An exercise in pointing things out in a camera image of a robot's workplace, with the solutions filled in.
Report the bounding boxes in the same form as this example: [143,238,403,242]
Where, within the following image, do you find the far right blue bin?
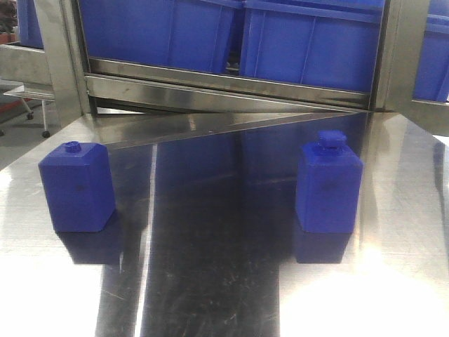
[413,1,448,103]

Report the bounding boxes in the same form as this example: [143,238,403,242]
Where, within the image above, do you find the left blue plastic bin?
[79,1,243,74]

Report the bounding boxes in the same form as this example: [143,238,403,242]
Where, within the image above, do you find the far left blue bin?
[16,0,43,49]

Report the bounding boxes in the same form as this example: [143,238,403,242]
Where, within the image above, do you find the background wheeled steel table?
[4,85,55,139]

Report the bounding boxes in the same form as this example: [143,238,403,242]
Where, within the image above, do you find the blue bottle with cap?
[295,130,363,234]

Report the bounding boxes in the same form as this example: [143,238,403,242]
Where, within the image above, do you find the blue bottle without cap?
[38,141,116,232]

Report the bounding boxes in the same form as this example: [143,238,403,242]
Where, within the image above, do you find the blue plastic bin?
[79,1,243,74]
[239,1,382,93]

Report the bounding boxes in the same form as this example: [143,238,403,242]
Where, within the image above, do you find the stainless steel shelf frame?
[0,0,449,136]

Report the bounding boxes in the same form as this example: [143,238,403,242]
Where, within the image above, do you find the right blue plastic bin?
[239,1,382,93]

